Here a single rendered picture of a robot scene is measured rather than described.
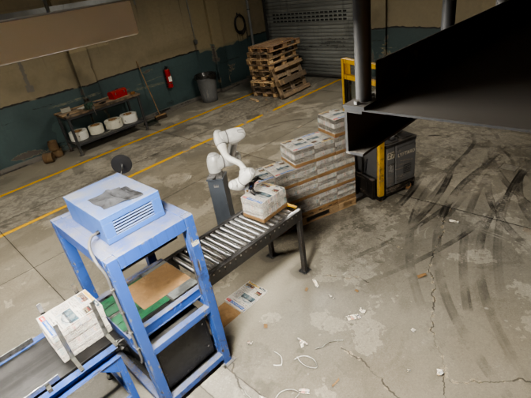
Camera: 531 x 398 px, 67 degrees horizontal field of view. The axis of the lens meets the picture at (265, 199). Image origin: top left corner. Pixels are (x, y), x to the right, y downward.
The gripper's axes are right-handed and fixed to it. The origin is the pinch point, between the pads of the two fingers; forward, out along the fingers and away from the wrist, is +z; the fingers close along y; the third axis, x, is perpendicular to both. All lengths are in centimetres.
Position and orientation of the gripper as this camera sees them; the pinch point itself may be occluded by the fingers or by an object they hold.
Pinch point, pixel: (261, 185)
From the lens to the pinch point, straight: 406.4
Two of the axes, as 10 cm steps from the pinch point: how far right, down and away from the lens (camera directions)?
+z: 6.8, 0.0, 7.4
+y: -1.8, 9.7, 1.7
